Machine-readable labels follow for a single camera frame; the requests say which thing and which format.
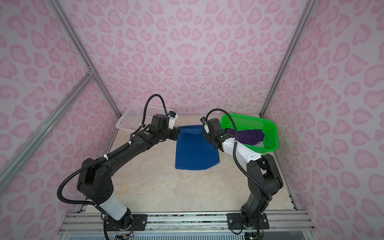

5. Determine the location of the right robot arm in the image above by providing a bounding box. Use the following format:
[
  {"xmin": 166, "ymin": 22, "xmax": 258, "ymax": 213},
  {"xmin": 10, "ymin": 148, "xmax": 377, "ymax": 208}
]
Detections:
[{"xmin": 201, "ymin": 117, "xmax": 284, "ymax": 231}]

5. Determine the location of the purple towel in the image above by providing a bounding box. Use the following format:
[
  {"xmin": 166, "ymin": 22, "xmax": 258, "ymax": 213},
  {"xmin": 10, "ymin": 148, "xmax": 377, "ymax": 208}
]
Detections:
[{"xmin": 237, "ymin": 130, "xmax": 265, "ymax": 146}]

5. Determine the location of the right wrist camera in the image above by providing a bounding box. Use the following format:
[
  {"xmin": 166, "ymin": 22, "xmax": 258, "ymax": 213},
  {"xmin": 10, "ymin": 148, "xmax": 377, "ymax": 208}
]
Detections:
[{"xmin": 200, "ymin": 117, "xmax": 210, "ymax": 136}]

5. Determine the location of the right corner aluminium post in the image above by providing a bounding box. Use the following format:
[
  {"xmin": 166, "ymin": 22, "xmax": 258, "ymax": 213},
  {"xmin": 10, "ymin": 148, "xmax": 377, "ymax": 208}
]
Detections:
[{"xmin": 259, "ymin": 0, "xmax": 319, "ymax": 119}]

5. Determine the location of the left corner aluminium post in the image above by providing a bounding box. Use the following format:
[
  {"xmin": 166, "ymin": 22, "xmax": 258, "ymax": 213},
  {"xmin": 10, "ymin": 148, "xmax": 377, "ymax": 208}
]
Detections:
[{"xmin": 47, "ymin": 0, "xmax": 123, "ymax": 118}]

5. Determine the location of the blue towel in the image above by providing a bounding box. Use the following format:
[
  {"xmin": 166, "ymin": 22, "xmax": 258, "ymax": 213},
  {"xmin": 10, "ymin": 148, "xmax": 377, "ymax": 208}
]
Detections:
[{"xmin": 175, "ymin": 125, "xmax": 220, "ymax": 171}]

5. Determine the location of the corner aluminium post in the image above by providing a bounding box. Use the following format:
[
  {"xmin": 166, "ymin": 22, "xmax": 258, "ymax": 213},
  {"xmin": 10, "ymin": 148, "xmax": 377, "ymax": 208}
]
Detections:
[
  {"xmin": 259, "ymin": 0, "xmax": 319, "ymax": 119},
  {"xmin": 47, "ymin": 0, "xmax": 123, "ymax": 118}
]

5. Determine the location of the green plastic basket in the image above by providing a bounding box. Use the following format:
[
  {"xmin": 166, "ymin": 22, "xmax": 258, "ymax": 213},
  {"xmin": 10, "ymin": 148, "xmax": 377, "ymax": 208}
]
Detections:
[{"xmin": 221, "ymin": 114, "xmax": 279, "ymax": 155}]

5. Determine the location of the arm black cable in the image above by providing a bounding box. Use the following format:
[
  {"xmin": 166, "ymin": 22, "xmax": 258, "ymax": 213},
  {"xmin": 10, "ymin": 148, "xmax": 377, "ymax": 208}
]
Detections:
[
  {"xmin": 56, "ymin": 93, "xmax": 170, "ymax": 207},
  {"xmin": 205, "ymin": 108, "xmax": 272, "ymax": 200}
]

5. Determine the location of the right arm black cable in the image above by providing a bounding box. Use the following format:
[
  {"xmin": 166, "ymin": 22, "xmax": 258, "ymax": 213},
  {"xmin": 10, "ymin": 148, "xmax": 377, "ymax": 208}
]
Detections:
[{"xmin": 205, "ymin": 108, "xmax": 272, "ymax": 200}]

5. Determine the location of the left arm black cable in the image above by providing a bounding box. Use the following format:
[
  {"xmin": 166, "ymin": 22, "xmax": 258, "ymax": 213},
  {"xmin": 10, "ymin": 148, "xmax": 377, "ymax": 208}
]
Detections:
[{"xmin": 56, "ymin": 93, "xmax": 170, "ymax": 207}]

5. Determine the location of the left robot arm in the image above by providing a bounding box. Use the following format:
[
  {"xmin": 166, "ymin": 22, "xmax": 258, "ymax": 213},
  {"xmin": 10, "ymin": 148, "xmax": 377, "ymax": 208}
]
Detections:
[{"xmin": 77, "ymin": 111, "xmax": 180, "ymax": 230}]

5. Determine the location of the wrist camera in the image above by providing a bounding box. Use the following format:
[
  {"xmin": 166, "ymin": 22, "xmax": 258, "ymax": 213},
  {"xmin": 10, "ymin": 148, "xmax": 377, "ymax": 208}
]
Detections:
[
  {"xmin": 168, "ymin": 111, "xmax": 178, "ymax": 130},
  {"xmin": 200, "ymin": 117, "xmax": 210, "ymax": 136}
]

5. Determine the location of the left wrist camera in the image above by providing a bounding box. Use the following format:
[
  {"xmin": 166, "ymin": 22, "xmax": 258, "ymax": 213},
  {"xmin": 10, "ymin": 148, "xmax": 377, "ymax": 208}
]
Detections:
[{"xmin": 168, "ymin": 111, "xmax": 178, "ymax": 130}]

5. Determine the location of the white plastic basket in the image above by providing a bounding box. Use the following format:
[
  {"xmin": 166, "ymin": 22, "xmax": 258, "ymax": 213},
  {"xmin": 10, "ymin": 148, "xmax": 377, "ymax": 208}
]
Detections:
[{"xmin": 116, "ymin": 104, "xmax": 173, "ymax": 133}]

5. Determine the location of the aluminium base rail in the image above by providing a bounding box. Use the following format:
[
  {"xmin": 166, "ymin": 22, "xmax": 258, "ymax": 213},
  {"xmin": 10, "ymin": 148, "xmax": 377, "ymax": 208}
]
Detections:
[{"xmin": 59, "ymin": 210, "xmax": 318, "ymax": 240}]

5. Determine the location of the left diagonal aluminium strut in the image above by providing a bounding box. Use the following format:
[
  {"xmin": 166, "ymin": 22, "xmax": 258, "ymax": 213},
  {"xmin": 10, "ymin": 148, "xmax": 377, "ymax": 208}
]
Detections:
[{"xmin": 1, "ymin": 71, "xmax": 95, "ymax": 193}]

